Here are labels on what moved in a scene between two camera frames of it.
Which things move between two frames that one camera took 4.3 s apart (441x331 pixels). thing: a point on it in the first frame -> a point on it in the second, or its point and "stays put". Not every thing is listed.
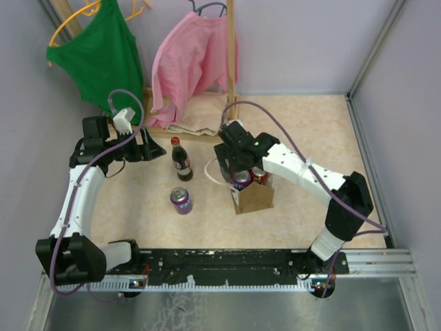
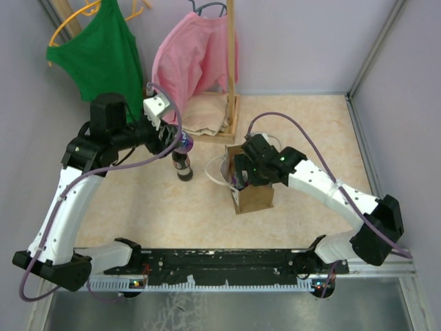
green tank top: [103, 56] stays put
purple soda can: [180, 198] -> [185, 143]
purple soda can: [240, 178] stays put
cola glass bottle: [181, 161] stays put
